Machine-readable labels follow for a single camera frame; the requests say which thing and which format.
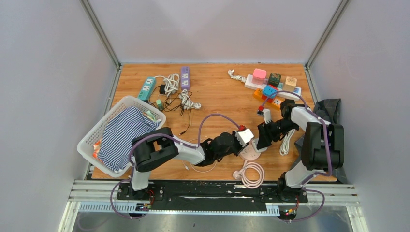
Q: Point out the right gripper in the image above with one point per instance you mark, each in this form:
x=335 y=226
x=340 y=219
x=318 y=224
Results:
x=266 y=136

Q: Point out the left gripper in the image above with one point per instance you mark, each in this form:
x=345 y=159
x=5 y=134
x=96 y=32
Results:
x=240 y=147

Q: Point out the pink round socket hub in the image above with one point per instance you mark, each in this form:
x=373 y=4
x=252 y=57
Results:
x=249 y=153

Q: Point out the green cube adapter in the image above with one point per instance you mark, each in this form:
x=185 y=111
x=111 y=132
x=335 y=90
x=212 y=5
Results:
x=159 y=104

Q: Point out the purple power strip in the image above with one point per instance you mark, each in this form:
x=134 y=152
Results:
x=185 y=78

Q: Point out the black power adapter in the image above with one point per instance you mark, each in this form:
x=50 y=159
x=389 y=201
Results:
x=163 y=89

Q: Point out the teal power strip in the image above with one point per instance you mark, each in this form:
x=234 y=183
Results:
x=147 y=89

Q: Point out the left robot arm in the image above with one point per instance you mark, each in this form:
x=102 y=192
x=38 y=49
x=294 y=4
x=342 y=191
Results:
x=155 y=148

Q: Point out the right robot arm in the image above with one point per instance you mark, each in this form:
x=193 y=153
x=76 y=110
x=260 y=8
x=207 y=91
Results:
x=322 y=150

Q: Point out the red cube socket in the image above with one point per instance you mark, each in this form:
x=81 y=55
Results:
x=267 y=98

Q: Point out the blue cube socket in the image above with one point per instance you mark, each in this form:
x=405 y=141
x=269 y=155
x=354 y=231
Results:
x=270 y=91

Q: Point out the dark green cube socket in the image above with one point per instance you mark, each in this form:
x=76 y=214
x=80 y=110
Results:
x=274 y=79

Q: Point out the beige cube socket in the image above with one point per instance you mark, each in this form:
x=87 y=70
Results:
x=289 y=83

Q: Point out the pink cube socket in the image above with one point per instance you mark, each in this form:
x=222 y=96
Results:
x=258 y=76

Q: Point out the orange power strip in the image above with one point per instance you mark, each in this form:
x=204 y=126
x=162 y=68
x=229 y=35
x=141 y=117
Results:
x=272 y=102

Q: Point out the white long power strip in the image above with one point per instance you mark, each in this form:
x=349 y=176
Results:
x=249 y=84

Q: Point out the dark grey cloth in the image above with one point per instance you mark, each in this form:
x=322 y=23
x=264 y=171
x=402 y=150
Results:
x=328 y=109

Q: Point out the striped blue white cloth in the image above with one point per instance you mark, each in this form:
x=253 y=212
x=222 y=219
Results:
x=117 y=137

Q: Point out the white plastic basket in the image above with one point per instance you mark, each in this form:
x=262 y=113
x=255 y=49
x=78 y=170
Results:
x=85 y=146

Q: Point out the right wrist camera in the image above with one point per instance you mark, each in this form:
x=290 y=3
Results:
x=266 y=115

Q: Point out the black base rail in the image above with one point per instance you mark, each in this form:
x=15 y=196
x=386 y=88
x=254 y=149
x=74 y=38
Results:
x=208 y=195

